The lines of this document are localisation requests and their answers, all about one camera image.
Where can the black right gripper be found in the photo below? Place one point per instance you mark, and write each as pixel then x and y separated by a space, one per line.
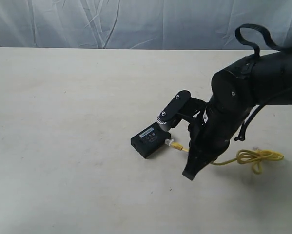
pixel 210 136

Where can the small black electronic box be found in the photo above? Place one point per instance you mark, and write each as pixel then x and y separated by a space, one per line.
pixel 149 140

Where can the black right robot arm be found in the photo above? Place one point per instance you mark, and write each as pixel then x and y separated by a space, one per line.
pixel 266 80

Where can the grey wrinkled backdrop cloth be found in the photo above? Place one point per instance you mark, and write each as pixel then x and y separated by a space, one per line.
pixel 139 24

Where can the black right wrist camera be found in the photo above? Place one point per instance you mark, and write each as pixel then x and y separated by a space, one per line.
pixel 181 107

